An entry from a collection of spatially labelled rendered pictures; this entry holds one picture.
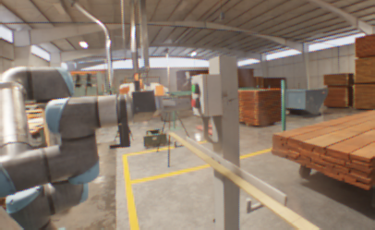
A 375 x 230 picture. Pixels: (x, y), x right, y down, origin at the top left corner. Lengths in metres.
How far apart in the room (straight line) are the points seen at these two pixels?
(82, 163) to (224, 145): 0.36
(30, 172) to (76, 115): 0.14
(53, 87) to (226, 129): 0.59
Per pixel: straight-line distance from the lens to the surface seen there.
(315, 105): 7.57
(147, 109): 0.39
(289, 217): 0.36
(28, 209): 0.79
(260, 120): 5.56
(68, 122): 0.43
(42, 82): 0.74
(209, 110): 0.48
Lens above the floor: 1.22
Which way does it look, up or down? 6 degrees down
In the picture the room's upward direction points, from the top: 3 degrees counter-clockwise
